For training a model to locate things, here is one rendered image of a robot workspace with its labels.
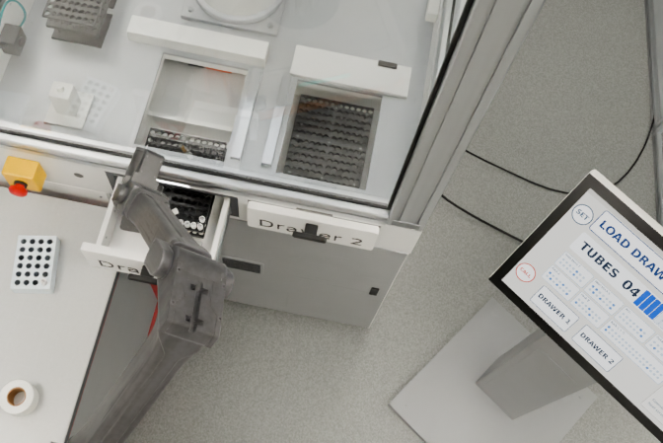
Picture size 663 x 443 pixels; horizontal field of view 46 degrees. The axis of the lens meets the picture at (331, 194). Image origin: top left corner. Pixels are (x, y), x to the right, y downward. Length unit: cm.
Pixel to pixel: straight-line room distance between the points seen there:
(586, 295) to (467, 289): 111
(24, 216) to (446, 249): 141
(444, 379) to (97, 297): 119
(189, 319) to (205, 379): 152
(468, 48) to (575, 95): 206
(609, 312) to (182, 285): 90
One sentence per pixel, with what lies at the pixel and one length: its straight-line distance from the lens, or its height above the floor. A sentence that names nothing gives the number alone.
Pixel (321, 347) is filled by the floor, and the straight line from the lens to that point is 255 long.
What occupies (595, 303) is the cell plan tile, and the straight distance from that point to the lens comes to 162.
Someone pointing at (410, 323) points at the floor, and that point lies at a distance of 261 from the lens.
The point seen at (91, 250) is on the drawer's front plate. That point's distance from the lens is 169.
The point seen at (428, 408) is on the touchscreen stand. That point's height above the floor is 3.
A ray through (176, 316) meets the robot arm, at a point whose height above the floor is 152.
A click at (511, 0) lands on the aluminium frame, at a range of 101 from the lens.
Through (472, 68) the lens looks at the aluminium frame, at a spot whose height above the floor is 157.
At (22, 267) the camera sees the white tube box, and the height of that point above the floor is 80.
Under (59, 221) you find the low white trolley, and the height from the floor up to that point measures 76.
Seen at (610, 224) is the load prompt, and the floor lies 116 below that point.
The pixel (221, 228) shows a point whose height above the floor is 89.
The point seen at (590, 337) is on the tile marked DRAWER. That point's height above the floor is 101.
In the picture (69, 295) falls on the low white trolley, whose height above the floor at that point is 76.
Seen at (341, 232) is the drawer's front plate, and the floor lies 89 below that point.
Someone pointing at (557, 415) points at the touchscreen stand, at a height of 4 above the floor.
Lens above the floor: 248
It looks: 66 degrees down
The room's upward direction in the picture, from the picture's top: 12 degrees clockwise
